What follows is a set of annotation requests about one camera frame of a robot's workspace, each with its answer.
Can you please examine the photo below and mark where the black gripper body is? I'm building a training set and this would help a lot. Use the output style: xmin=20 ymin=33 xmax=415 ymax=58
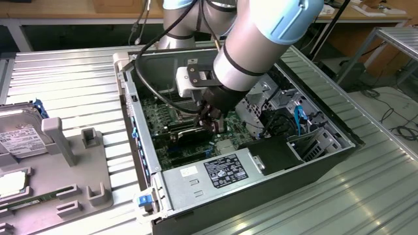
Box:
xmin=200 ymin=85 xmax=251 ymax=115

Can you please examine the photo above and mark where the black Nvidia graphics card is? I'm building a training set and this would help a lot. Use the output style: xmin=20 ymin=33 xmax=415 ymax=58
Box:
xmin=152 ymin=124 xmax=212 ymax=148

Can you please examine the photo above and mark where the green motherboard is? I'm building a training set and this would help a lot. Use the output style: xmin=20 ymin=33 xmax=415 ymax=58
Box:
xmin=140 ymin=85 xmax=252 ymax=172

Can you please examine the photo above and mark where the small silver chipset heatsink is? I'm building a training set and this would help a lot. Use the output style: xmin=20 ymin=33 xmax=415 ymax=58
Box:
xmin=215 ymin=141 xmax=236 ymax=154

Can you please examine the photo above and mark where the silver perforated disk bay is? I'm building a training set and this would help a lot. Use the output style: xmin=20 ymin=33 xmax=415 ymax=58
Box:
xmin=235 ymin=70 xmax=295 ymax=140

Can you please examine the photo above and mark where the long blue expansion slot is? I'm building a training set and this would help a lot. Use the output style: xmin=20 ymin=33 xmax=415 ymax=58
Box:
xmin=166 ymin=144 xmax=212 ymax=153

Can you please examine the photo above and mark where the black plastic shroud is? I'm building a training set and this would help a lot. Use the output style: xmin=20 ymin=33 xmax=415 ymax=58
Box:
xmin=245 ymin=136 xmax=305 ymax=176

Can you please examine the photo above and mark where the silver power supply with label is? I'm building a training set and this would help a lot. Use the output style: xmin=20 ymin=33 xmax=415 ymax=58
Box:
xmin=161 ymin=146 xmax=265 ymax=211

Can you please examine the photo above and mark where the silver slotted disk bay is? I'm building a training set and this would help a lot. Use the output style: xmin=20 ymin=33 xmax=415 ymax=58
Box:
xmin=287 ymin=127 xmax=343 ymax=164

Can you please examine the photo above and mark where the open black PC case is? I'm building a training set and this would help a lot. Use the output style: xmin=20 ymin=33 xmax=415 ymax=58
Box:
xmin=112 ymin=43 xmax=364 ymax=235

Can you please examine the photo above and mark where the blue case latch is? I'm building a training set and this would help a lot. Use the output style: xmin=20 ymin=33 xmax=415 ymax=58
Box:
xmin=136 ymin=194 xmax=153 ymax=208

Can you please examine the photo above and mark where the black slanted pole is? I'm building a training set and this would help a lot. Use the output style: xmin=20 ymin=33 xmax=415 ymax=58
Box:
xmin=308 ymin=0 xmax=352 ymax=62

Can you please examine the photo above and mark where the brown wooden cabinet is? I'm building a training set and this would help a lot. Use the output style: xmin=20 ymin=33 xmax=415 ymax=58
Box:
xmin=325 ymin=23 xmax=412 ymax=76

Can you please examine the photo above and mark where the white flat item on desk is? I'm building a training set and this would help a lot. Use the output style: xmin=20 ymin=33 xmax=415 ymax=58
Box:
xmin=351 ymin=0 xmax=388 ymax=17

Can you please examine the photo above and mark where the silver hard disk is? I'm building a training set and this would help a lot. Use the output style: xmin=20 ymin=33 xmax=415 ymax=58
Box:
xmin=0 ymin=104 xmax=53 ymax=159

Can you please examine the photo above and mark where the grey plastic parts rack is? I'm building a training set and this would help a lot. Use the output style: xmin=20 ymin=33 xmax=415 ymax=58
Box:
xmin=0 ymin=117 xmax=114 ymax=235

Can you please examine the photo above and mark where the wooden desk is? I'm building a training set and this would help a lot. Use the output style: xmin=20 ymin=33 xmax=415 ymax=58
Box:
xmin=0 ymin=0 xmax=412 ymax=52

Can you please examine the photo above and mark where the green RAM stick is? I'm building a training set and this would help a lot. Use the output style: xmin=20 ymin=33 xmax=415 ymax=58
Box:
xmin=0 ymin=192 xmax=60 ymax=211

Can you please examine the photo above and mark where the silver CPU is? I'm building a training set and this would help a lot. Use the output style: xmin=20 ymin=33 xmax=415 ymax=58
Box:
xmin=0 ymin=171 xmax=29 ymax=199

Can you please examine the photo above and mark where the wrist camera box with bracket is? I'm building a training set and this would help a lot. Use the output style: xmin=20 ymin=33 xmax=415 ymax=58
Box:
xmin=174 ymin=64 xmax=223 ymax=97

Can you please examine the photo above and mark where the blue flat wire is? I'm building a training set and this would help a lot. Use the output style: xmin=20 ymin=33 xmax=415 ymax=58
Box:
xmin=293 ymin=105 xmax=309 ymax=137

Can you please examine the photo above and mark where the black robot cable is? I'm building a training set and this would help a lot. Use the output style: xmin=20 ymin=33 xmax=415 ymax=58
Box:
xmin=133 ymin=0 xmax=209 ymax=115

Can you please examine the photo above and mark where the grey hanging cable with plug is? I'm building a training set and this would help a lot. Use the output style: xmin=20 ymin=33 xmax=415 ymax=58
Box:
xmin=126 ymin=0 xmax=153 ymax=46

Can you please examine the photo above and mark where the black cable bundle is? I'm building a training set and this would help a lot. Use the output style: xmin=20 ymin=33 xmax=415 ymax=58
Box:
xmin=361 ymin=88 xmax=418 ymax=141

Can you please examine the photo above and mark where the metal slat frame table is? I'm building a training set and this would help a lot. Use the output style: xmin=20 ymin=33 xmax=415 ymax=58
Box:
xmin=335 ymin=26 xmax=418 ymax=86

